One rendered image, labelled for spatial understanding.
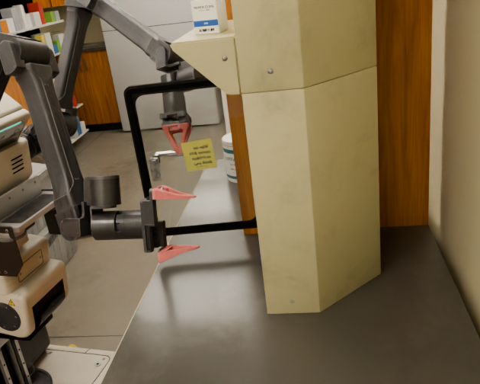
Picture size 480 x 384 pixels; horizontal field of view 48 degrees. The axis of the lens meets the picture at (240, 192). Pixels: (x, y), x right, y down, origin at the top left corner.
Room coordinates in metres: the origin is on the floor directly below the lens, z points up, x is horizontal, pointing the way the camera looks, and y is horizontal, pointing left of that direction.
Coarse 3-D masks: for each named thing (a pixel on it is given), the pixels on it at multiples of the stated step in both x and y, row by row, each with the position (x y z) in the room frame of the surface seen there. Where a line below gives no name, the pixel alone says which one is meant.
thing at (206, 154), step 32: (160, 96) 1.27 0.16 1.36; (192, 96) 1.27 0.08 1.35; (224, 96) 1.26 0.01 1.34; (160, 128) 1.27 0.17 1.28; (192, 128) 1.27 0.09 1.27; (224, 128) 1.26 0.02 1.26; (160, 160) 1.27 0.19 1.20; (192, 160) 1.27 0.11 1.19; (224, 160) 1.26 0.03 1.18; (192, 192) 1.27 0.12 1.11; (224, 192) 1.26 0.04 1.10; (192, 224) 1.27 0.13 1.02
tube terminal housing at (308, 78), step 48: (240, 0) 0.95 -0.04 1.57; (288, 0) 0.93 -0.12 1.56; (336, 0) 0.98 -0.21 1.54; (240, 48) 0.95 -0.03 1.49; (288, 48) 0.93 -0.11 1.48; (336, 48) 0.98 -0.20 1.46; (288, 96) 0.94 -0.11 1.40; (336, 96) 0.98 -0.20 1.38; (288, 144) 0.94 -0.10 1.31; (336, 144) 0.97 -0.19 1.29; (288, 192) 0.94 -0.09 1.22; (336, 192) 0.97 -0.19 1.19; (288, 240) 0.94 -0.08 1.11; (336, 240) 0.97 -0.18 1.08; (288, 288) 0.94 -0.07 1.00; (336, 288) 0.96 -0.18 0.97
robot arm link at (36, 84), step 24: (0, 48) 1.15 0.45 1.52; (24, 72) 1.13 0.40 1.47; (48, 72) 1.16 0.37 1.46; (24, 96) 1.13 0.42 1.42; (48, 96) 1.12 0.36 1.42; (48, 120) 1.08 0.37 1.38; (48, 144) 1.06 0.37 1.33; (48, 168) 1.05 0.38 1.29; (72, 168) 1.04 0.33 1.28; (72, 192) 1.00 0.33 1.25; (72, 216) 0.98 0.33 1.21; (72, 240) 0.96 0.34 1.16
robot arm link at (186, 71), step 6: (162, 48) 1.41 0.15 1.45; (156, 54) 1.41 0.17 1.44; (162, 54) 1.40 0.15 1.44; (156, 60) 1.41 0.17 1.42; (162, 60) 1.39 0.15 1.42; (156, 66) 1.40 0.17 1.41; (162, 66) 1.39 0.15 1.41; (168, 66) 1.39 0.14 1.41; (174, 66) 1.39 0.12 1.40; (180, 66) 1.38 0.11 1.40; (186, 66) 1.36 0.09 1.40; (192, 66) 1.35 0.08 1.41; (168, 72) 1.42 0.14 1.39; (180, 72) 1.36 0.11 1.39; (186, 72) 1.34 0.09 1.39; (192, 72) 1.33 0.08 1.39; (198, 72) 1.34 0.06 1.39; (180, 78) 1.35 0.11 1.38; (186, 78) 1.34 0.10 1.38
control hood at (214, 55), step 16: (192, 32) 1.10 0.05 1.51; (224, 32) 1.03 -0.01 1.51; (176, 48) 0.97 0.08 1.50; (192, 48) 0.96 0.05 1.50; (208, 48) 0.96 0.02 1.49; (224, 48) 0.95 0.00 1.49; (192, 64) 0.96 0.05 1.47; (208, 64) 0.96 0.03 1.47; (224, 64) 0.95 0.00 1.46; (224, 80) 0.95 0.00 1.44
